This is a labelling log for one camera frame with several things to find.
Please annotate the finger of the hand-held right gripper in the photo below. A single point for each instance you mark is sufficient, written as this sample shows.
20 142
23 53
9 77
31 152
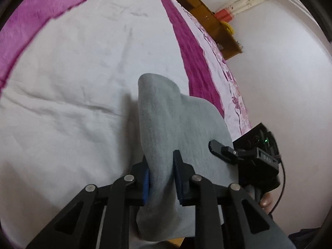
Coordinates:
220 151

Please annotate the grey pants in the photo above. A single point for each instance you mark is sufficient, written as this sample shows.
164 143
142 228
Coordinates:
181 119

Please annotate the white and orange curtain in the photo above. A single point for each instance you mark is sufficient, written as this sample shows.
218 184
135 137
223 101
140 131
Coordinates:
243 4

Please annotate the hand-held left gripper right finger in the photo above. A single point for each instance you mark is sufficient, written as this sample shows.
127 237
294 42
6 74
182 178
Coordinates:
179 181

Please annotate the pink and magenta bedspread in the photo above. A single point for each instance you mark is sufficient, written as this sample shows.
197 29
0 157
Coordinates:
77 83

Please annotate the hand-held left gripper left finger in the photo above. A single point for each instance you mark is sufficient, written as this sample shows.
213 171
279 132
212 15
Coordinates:
146 186

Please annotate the dark cloth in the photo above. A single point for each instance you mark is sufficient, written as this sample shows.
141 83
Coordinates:
306 240

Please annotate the person's right hand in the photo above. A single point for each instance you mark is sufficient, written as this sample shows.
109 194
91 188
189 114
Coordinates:
266 200

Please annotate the wooden cabinet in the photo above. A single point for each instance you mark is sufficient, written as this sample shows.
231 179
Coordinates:
228 44

